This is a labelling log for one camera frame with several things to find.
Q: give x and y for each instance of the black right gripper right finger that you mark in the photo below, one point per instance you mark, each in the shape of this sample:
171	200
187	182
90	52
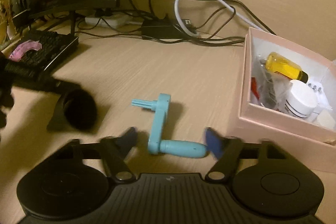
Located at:
226	151

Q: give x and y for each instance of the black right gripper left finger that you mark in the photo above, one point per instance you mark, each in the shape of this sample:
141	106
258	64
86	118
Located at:
114	150

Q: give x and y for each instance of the red packet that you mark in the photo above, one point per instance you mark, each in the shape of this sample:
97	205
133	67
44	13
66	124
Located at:
255	96

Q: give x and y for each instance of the clear bag with black part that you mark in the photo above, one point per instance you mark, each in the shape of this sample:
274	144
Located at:
271	86

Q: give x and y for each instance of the yellow liquid bottle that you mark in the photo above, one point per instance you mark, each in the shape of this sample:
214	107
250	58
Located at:
279	64

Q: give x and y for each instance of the white square power adapter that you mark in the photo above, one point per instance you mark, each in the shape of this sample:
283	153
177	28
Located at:
324	119

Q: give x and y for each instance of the pink open cardboard box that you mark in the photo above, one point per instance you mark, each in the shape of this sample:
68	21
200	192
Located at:
312	144

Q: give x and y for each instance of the white round jar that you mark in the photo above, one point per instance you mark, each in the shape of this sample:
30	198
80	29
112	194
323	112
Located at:
299	100

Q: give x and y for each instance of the black keyboard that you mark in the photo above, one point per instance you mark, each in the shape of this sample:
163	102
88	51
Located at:
56	48

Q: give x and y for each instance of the black power brick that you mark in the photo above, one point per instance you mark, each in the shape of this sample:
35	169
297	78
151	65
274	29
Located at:
159	30

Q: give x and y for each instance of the white power strip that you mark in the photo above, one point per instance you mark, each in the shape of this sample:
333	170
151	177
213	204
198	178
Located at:
115	21

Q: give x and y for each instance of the pink plastic piece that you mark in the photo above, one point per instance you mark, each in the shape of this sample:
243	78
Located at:
23	48

